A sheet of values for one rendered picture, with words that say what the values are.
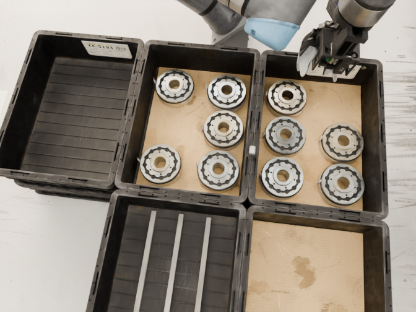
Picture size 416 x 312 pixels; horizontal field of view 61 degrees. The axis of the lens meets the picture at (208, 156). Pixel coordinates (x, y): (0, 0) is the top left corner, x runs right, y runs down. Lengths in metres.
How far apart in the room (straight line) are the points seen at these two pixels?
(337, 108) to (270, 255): 0.43
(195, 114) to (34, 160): 0.44
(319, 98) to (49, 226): 0.83
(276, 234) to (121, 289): 0.38
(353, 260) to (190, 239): 0.38
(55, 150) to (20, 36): 0.54
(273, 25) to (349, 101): 0.51
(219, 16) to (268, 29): 0.52
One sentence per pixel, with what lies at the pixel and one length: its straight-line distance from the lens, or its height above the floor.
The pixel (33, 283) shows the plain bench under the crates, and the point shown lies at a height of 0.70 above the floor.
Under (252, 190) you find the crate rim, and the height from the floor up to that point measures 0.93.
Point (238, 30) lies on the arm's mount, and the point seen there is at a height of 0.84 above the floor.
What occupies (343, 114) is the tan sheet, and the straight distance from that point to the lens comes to 1.00.
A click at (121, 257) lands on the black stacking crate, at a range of 0.89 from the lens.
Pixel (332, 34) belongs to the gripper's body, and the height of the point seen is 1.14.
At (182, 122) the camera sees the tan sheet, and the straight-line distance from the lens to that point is 0.94.
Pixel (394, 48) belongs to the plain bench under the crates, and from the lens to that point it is 1.34.
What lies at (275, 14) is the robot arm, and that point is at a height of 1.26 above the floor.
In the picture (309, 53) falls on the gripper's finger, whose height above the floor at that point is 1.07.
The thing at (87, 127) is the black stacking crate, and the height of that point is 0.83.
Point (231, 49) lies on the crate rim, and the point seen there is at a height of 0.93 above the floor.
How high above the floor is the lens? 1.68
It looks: 71 degrees down
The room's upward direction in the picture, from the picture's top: 5 degrees counter-clockwise
